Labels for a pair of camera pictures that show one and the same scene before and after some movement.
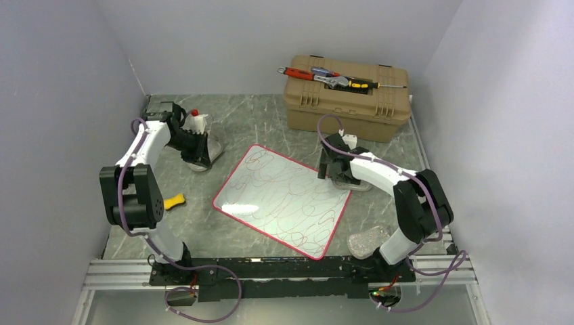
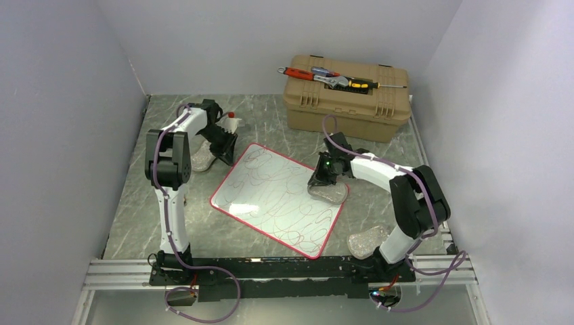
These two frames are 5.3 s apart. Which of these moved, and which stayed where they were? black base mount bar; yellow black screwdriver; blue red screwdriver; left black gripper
Moved: left black gripper
Stayed: black base mount bar; yellow black screwdriver; blue red screwdriver
